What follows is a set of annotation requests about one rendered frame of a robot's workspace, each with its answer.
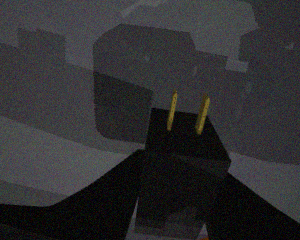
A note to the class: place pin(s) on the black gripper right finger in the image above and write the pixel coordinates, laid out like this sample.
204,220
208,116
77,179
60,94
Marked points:
240,214

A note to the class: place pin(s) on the black two-prong plug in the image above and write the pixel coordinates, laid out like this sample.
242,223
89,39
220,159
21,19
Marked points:
183,167

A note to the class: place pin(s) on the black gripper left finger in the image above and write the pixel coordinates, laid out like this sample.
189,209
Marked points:
101,211

